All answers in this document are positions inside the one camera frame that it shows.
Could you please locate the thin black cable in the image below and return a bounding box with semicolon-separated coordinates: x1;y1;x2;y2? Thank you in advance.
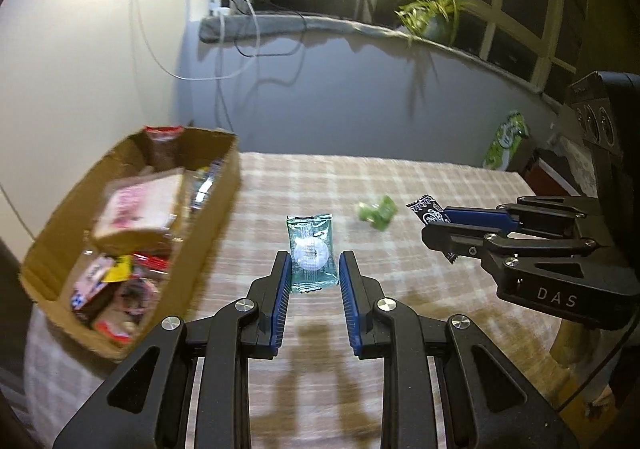
234;10;307;86

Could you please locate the green potted spider plant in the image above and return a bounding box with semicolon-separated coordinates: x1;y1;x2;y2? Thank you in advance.
395;0;477;48

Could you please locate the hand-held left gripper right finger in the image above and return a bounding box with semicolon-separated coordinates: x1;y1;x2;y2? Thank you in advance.
339;250;576;449

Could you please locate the sliced bread packet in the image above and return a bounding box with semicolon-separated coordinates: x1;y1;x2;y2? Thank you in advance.
95;168;186;255

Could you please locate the beige checked tablecloth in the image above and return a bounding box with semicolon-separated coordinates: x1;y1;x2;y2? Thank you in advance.
22;152;592;449

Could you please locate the blue white snack packet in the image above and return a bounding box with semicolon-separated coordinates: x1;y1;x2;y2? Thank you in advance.
189;159;224;211

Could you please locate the dark red box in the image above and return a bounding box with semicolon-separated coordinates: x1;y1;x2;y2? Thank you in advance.
520;149;584;198

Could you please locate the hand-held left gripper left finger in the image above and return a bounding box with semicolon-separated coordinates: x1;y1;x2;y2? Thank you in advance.
50;250;293;449

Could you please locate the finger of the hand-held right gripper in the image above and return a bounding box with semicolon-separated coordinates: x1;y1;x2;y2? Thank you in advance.
442;196;589;236
421;222;506;281

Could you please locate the yellow snack packet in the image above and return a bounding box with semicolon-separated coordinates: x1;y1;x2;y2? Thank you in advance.
102;256;134;283

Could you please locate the green white printed bag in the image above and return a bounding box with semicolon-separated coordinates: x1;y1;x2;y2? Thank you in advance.
482;110;530;173

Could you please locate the red snack packet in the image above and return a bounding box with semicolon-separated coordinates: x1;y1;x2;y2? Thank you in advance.
132;254;171;273

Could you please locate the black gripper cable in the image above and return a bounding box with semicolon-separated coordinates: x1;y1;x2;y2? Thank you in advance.
565;309;640;411

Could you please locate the brown cardboard box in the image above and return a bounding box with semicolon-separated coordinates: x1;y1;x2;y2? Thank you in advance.
20;126;244;363

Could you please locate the grey windowsill cloth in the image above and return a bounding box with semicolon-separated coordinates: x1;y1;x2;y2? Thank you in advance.
199;14;567;116

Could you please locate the teal snack packet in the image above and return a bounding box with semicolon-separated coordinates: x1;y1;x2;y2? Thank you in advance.
285;213;337;295

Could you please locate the white charging cable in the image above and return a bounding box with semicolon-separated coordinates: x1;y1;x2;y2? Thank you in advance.
131;0;262;130

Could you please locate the green wrapped candy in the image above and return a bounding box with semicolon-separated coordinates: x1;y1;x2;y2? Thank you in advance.
357;196;399;232

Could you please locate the black patterned snack packet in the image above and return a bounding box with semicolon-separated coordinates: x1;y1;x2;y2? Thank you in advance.
406;196;459;263

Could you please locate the brown packet red top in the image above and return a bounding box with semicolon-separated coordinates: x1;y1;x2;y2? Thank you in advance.
144;126;184;170

